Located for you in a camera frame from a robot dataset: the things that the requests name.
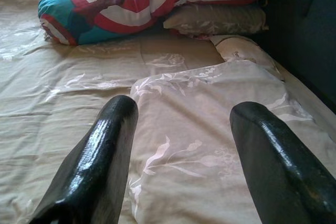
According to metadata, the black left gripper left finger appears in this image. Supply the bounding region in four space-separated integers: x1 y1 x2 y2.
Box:
27 95 139 224

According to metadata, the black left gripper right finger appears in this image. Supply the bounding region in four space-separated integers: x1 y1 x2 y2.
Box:
229 101 336 224

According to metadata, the grey floral bed sheet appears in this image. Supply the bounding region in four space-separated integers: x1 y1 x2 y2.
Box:
0 0 336 224

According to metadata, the small cream pillow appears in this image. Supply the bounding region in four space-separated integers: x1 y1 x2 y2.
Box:
209 34 286 80

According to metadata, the dark grey sofa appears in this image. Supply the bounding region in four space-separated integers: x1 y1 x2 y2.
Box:
251 0 336 114

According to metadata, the red white blue bolster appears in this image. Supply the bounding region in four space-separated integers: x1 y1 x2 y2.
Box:
38 0 276 46

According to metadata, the olive floral pillow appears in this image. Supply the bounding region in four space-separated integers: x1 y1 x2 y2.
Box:
162 5 270 37

